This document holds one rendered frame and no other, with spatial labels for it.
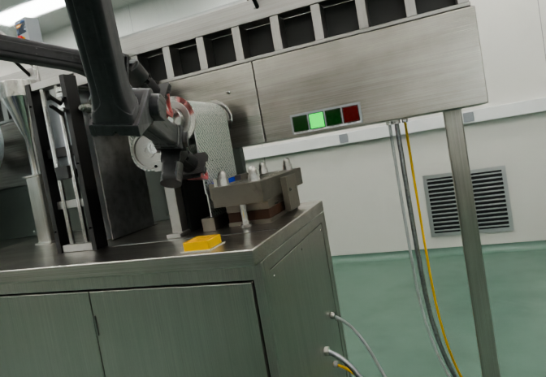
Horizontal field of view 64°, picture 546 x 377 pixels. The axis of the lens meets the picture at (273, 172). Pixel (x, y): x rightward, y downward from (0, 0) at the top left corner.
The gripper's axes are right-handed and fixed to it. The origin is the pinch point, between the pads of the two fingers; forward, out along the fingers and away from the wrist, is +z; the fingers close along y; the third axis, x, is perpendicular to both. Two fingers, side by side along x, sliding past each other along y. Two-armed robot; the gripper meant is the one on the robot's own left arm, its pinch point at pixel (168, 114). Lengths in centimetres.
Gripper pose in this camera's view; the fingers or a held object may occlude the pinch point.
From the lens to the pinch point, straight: 134.4
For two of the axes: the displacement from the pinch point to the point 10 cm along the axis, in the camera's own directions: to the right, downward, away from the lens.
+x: 1.1, -8.2, 5.6
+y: 9.3, -1.2, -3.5
